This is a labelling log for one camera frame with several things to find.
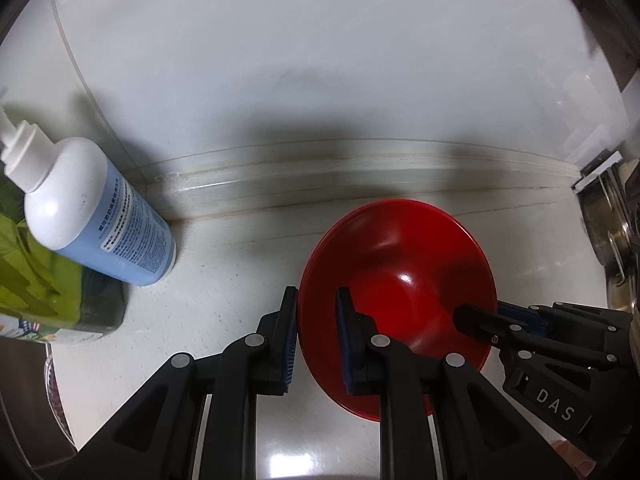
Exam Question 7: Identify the large steel pot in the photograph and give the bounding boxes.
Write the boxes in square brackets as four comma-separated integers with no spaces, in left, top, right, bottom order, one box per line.
[580,160,640,311]

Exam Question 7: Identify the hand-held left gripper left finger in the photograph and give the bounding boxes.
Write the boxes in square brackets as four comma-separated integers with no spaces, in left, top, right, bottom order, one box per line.
[57,285,300,480]

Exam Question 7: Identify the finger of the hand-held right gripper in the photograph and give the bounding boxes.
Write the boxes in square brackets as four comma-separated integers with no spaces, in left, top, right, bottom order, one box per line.
[452,303,620,372]
[496,300,633,357]

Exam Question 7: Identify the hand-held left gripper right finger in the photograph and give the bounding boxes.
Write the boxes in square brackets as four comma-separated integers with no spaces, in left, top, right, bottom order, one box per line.
[335,286,576,480]

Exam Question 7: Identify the red bowl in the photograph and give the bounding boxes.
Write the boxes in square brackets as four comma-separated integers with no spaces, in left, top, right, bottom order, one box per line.
[296,200,499,418]

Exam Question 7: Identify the steel pots under rack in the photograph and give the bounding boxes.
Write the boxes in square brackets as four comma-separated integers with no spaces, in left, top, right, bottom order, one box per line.
[572,150,626,193]

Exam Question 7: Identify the green dish soap bottle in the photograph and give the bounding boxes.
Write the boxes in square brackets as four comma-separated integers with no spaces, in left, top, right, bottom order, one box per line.
[0,180,127,346]

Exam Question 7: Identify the white and blue pump bottle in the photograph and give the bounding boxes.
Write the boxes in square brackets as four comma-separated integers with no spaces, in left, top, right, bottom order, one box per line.
[0,87,177,287]

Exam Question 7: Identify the person's right hand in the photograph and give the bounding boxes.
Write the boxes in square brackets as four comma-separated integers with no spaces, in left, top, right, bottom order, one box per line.
[550,437,596,478]

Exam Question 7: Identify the brown window frame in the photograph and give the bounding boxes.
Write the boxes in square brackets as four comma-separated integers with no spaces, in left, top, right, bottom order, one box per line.
[575,0,640,91]

